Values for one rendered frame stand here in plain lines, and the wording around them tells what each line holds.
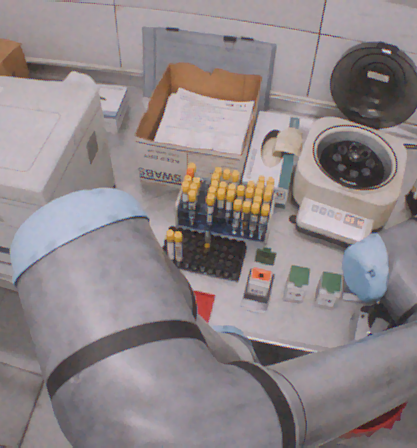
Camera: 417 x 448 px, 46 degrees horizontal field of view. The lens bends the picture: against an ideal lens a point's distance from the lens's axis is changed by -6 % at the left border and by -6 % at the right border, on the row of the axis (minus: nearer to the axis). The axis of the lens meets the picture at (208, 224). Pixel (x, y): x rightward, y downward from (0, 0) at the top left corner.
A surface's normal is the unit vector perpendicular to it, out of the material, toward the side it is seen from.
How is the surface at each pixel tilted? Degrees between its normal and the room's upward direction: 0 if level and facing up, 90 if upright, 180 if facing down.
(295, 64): 90
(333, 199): 90
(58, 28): 90
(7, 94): 0
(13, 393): 0
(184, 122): 1
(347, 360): 36
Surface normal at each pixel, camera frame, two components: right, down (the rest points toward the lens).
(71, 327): -0.33, -0.39
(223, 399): 0.58, -0.55
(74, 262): -0.07, -0.53
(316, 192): -0.37, 0.75
